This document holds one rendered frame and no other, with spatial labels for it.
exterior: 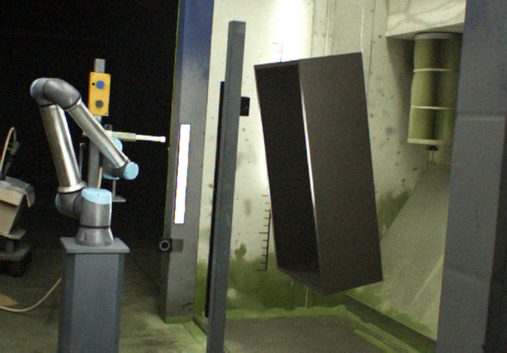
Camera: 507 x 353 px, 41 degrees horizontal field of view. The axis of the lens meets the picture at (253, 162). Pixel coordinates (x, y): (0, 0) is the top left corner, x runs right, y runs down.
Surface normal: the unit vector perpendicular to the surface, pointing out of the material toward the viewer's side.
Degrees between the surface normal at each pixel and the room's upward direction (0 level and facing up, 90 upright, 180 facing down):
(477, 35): 90
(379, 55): 90
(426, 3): 90
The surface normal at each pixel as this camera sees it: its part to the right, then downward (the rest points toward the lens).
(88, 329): 0.36, 0.07
